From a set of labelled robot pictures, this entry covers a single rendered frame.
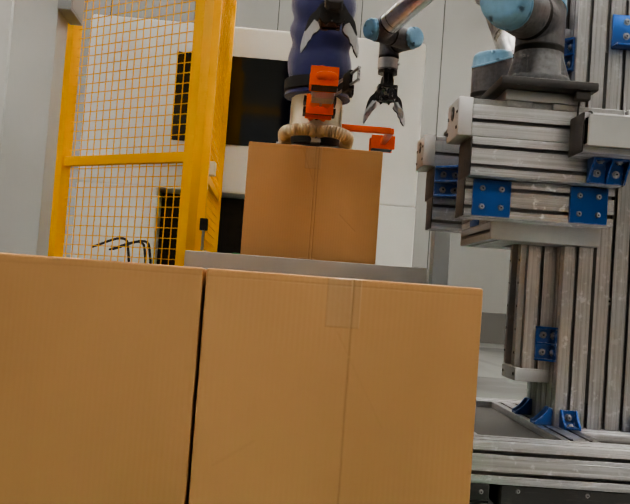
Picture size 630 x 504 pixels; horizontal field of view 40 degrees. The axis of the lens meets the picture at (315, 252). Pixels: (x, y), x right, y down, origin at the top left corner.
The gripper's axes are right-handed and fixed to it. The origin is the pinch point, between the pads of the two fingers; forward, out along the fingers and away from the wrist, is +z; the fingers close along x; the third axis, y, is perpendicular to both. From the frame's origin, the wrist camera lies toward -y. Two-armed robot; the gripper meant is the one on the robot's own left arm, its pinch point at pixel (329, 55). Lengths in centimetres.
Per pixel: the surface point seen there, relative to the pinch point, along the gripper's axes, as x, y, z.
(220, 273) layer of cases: 17, -104, 61
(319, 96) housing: 1.4, 9.9, 9.0
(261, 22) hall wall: 56, 908, -285
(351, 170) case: -10.3, 28.5, 26.0
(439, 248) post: -47, 78, 44
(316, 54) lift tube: 2, 50, -14
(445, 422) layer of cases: -16, -103, 79
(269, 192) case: 13.4, 28.8, 34.5
